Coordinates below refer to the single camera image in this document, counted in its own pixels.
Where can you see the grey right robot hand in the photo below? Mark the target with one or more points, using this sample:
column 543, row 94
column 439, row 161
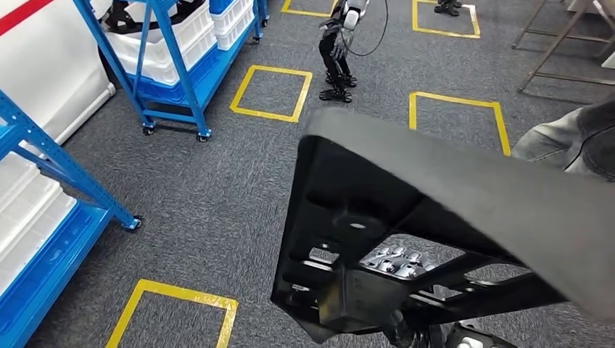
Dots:
column 399, row 262

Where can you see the black plastic frame part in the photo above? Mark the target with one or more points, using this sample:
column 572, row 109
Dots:
column 432, row 168

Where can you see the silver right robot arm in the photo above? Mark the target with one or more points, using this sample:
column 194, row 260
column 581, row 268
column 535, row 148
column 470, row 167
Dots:
column 401, row 331

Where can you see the humanoid robot with white arm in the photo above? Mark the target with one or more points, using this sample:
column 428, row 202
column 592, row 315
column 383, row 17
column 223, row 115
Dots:
column 331, row 53

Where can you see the blue wheeled shelf rack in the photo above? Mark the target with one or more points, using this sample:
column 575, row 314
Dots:
column 173, row 48

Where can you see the blue metal shelf rack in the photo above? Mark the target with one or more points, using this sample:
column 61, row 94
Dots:
column 57, row 156

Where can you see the yellow floor tape square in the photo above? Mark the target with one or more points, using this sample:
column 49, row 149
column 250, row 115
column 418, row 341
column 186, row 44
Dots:
column 240, row 91
column 412, row 110
column 307, row 13
column 447, row 32

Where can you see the person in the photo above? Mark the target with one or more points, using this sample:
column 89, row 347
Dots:
column 547, row 139

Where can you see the humanoid robot black feet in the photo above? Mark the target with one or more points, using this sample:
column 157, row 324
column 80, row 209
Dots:
column 447, row 7

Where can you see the white plastic crate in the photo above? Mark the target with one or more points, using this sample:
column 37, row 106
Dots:
column 235, row 24
column 197, row 43

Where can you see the white plastic tray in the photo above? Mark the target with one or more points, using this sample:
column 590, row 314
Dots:
column 38, row 240
column 19, row 192

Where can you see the white car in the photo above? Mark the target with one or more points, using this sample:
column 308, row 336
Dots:
column 48, row 72

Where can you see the red barrier belt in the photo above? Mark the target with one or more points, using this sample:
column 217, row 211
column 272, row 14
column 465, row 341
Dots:
column 19, row 10

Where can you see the grey metal frame table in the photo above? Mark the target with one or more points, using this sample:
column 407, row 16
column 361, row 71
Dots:
column 552, row 45

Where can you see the black plastic frame pile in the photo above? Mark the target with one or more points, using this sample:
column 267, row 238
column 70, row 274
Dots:
column 120, row 19

